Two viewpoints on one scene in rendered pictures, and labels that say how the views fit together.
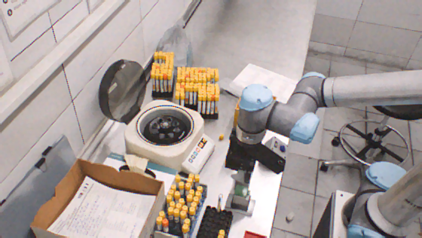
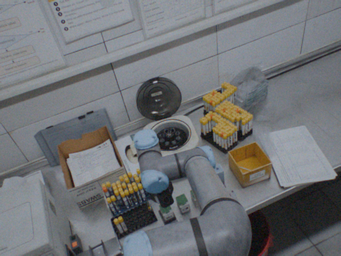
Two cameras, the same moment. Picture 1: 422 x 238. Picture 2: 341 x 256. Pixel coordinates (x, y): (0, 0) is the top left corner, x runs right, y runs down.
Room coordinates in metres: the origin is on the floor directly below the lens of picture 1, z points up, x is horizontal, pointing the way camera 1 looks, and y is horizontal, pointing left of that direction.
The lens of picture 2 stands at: (0.43, -0.77, 2.06)
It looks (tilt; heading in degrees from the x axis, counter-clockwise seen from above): 44 degrees down; 61
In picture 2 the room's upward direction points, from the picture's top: 12 degrees counter-clockwise
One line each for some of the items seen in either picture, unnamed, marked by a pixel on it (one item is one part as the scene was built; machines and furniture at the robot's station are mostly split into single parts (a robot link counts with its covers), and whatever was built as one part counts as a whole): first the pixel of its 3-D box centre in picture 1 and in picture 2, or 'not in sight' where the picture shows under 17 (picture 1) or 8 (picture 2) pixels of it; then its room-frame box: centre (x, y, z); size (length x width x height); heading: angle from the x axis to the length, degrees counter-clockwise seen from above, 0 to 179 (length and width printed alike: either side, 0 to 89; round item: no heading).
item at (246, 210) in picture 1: (240, 202); (168, 216); (0.70, -0.12, 0.89); 0.09 x 0.05 x 0.04; 76
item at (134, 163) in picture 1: (139, 174); (134, 156); (0.77, 0.22, 0.92); 0.24 x 0.12 x 0.10; 76
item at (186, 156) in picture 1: (169, 137); (172, 145); (0.93, 0.13, 0.94); 0.30 x 0.24 x 0.12; 67
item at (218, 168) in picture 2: not in sight; (211, 178); (0.94, -0.12, 0.92); 0.10 x 0.07 x 0.10; 160
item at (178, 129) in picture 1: (165, 130); (170, 138); (0.93, 0.15, 0.97); 0.15 x 0.15 x 0.07
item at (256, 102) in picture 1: (255, 108); (147, 148); (0.70, -0.11, 1.30); 0.09 x 0.08 x 0.11; 64
